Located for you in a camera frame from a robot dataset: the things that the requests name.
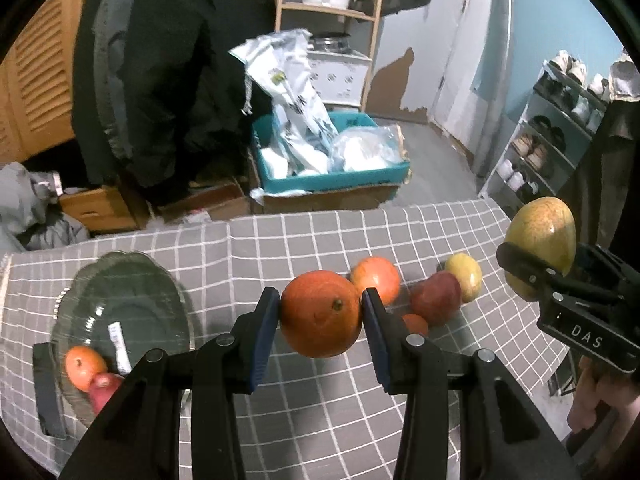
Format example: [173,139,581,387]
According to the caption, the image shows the grey checked tablecloth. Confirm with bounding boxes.
[0,199,576,480]

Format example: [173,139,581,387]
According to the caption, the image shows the small orange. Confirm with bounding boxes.
[65,346,108,392]
[401,313,430,337]

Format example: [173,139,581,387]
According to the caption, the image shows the wooden louvered wardrobe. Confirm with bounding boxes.
[0,0,96,166]

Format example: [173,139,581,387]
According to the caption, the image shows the large yellow-green mango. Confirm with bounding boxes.
[504,196,577,302]

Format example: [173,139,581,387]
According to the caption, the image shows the steel pot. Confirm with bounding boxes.
[308,32,352,53]

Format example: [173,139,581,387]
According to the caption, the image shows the white cloth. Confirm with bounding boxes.
[607,50,640,103]

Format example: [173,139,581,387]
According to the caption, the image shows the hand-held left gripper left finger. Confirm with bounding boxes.
[59,287,281,480]

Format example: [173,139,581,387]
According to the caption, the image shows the white printed rice bag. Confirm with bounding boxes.
[228,29,341,176]

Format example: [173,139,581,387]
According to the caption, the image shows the dark red apple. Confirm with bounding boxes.
[410,271,462,327]

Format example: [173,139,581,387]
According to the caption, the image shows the pale blue door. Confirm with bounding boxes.
[430,0,516,136]

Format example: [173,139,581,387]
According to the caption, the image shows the black rectangular pad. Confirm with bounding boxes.
[32,342,68,440]

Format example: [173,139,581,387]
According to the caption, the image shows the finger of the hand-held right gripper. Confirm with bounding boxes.
[496,241,568,293]

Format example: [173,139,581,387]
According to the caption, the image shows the dark brown coat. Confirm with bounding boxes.
[560,100,640,271]

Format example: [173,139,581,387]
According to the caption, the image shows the light red apple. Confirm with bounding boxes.
[88,372,126,416]

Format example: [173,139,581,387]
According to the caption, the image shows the black hooded jacket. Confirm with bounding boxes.
[125,0,276,206]

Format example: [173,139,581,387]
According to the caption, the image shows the white shoe rack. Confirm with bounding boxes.
[477,60,616,221]

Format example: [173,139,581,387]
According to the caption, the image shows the green glass plate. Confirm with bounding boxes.
[50,251,196,431]

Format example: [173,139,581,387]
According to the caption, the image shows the large cardboard box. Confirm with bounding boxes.
[248,150,401,213]

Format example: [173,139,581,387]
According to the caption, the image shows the large orange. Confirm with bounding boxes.
[350,256,402,306]
[279,270,363,359]

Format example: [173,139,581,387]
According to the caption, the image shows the crumpled grey jacket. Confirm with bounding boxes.
[0,161,91,252]

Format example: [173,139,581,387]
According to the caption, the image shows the clear plastic bag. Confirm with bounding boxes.
[327,126,405,173]

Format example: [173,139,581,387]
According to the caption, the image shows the shoe rack with shoes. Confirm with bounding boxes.
[495,50,611,206]

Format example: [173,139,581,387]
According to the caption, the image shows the wooden shelf rack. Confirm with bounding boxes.
[274,0,390,113]

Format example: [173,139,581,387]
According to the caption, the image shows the dark grey hanging jacket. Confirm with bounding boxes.
[71,0,151,188]

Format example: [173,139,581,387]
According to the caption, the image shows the person's right hand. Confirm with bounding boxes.
[567,355,640,443]

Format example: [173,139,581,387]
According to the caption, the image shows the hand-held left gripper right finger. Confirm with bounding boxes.
[361,287,583,480]

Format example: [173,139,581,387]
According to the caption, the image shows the wooden drawer box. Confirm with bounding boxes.
[59,185,151,233]

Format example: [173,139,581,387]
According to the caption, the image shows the small yellow mango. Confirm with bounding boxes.
[444,253,483,304]

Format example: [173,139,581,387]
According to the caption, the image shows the teal plastic basket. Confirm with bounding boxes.
[251,111,412,195]

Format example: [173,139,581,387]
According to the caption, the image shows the flat labelled cardboard box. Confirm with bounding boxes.
[160,180,251,223]

